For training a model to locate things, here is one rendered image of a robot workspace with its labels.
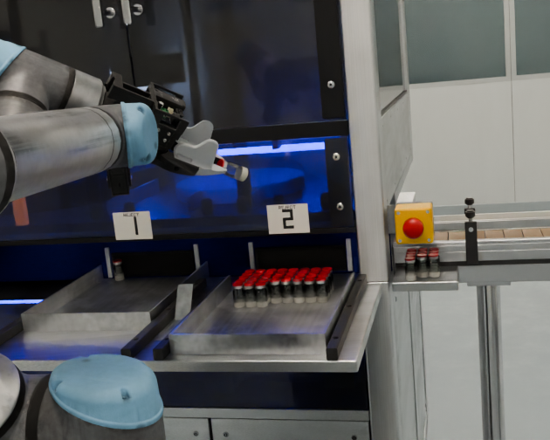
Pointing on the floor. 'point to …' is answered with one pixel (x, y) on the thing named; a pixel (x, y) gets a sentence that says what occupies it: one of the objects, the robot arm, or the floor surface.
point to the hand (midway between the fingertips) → (214, 167)
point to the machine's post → (371, 209)
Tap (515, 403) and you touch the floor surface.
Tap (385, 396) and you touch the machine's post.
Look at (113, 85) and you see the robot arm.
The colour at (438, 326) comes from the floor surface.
